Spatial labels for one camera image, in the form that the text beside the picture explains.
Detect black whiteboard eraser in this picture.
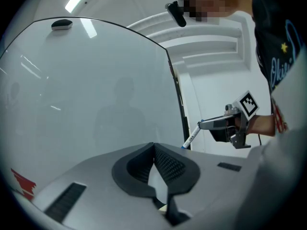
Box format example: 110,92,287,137
51,19,73,31

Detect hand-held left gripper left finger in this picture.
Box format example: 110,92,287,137
111,142,157,198

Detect glass whiteboard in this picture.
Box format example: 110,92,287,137
0,16,191,201

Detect white marker with blue cap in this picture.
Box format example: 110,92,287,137
180,124,201,150

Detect person's right forearm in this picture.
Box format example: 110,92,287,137
247,114,277,137

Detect black head-worn camera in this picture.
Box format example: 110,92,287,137
165,0,188,28

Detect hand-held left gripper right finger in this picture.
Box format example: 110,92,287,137
153,142,201,226

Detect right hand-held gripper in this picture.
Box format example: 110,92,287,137
197,90,260,150

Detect red whiteboard sticker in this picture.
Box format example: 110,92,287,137
10,168,37,201

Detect person's black printed t-shirt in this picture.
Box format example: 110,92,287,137
247,0,307,133

